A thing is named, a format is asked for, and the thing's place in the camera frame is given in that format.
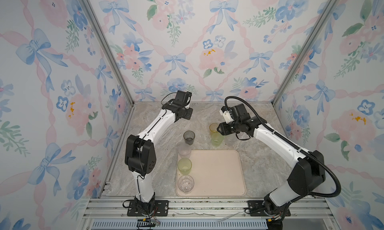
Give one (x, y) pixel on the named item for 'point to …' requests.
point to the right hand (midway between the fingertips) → (220, 127)
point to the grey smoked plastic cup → (189, 137)
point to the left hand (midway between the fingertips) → (188, 110)
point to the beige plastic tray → (217, 173)
